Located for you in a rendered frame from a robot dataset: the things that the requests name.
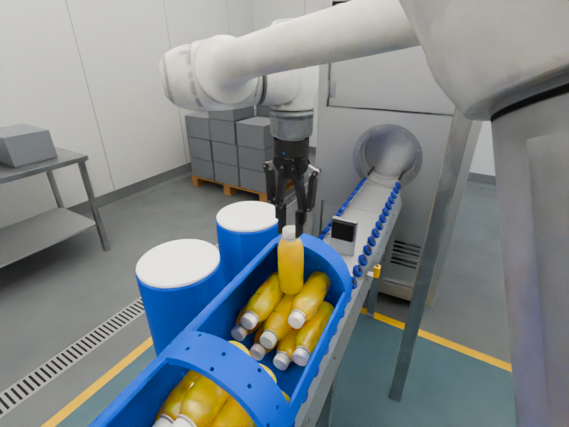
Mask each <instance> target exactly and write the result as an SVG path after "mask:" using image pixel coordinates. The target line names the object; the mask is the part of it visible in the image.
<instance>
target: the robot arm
mask: <svg viewBox="0 0 569 427"><path fill-rule="evenodd" d="M420 45H421V47H422V49H423V51H424V53H425V56H426V59H427V63H428V67H429V69H430V71H431V73H432V75H433V78H434V80H435V82H436V83H437V84H438V86H439V87H440V89H441V90H442V91H443V92H444V94H445V95H446V96H447V97H448V98H449V99H450V100H451V101H452V103H453V104H454V105H455V106H456V107H457V109H458V110H459V111H460V112H461V113H462V115H463V116H464V117H465V118H466V119H470V120H476V121H491V131H492V141H493V151H494V171H495V180H496V191H497V201H498V211H499V222H500V240H501V251H502V261H503V271H504V281H505V300H506V311H507V321H508V330H509V341H510V351H511V370H512V380H513V391H514V401H515V411H516V421H517V427H569V0H351V1H349V2H346V3H342V4H339V5H336V6H333V7H331V8H326V9H323V10H320V11H317V12H315V13H312V14H308V15H305V16H301V17H299V18H296V19H276V20H275V21H274V22H273V23H272V24H271V26H270V27H268V28H265V29H262V30H258V31H255V32H252V33H250V34H247V35H244V36H241V37H238V38H236V37H234V36H229V35H216V36H212V37H210V38H208V39H204V40H200V41H195V42H193V43H191V44H184V45H181V46H178V47H175V48H173V49H171V50H169V51H168V52H166V53H165V54H164V55H163V58H162V59H161V60H160V63H159V68H160V73H161V78H162V83H163V90H164V94H165V97H166V98H167V99H168V100H169V101H171V102H172V103H173V104H174V105H176V106H178V107H181V108H185V109H189V110H193V111H224V110H233V109H239V108H246V107H250V106H258V105H263V106H269V108H270V110H269V114H270V134H271V135H272V136H274V138H273V152H274V158H273V160H272V161H270V160H268V161H267V162H265V163H264V164H262V166H263V169H264V172H265V175H266V187H267V198H268V203H269V204H271V203H272V204H273V205H274V206H275V218H276V219H278V234H282V233H283V231H282V229H283V228H284V227H285V226H286V204H285V203H284V197H285V189H286V185H287V180H288V179H292V180H293V184H294V185H295V189H296V199H297V204H298V209H297V210H296V238H297V239H298V238H299V237H300V236H301V235H302V234H303V225H304V224H305V223H306V221H307V212H311V211H312V209H313V208H314V207H315V199H316V192H317V183H318V177H319V175H320V173H321V169H320V168H316V169H315V168H314V167H312V166H311V165H310V162H309V159H308V154H309V136H311V135H312V131H313V115H314V110H313V109H314V103H315V99H316V96H317V94H318V82H319V65H321V64H330V63H335V62H339V61H345V60H349V59H354V58H362V57H367V56H372V55H376V54H381V53H388V52H393V51H397V50H401V49H405V48H409V47H416V46H420ZM274 168H276V169H277V170H278V172H279V177H278V187H277V192H276V185H275V172H274ZM306 171H308V176H309V177H310V178H309V181H308V189H307V198H306V193H305V187H304V174H305V172H306ZM282 203H283V204H282Z"/></svg>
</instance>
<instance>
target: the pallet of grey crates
mask: <svg viewBox="0 0 569 427"><path fill-rule="evenodd" d="M269 110H270V108H269V106H263V105H258V106H257V109H254V106H250V107H246V108H239V109H233V110H224V111H201V112H197V113H193V114H187V115H185V124H186V131H187V135H188V136H187V138H188V145H189V151H190V156H191V168H192V174H193V175H192V176H191V177H192V184H193V186H197V187H199V186H202V185H204V184H206V183H208V182H213V183H217V184H220V185H224V194H225V195H229V196H231V195H233V194H235V193H236V192H238V191H240V190H243V191H249V192H253V193H256V194H259V201H260V202H265V203H268V198H267V187H266V175H265V172H264V169H263V166H262V164H264V163H265V162H267V161H268V160H270V161H272V160H273V158H274V152H273V138H274V136H272V135H271V134H270V114H269ZM294 187H295V185H294V184H293V180H292V179H288V180H287V185H286V189H285V193H286V192H287V191H289V190H291V189H292V188H294Z"/></svg>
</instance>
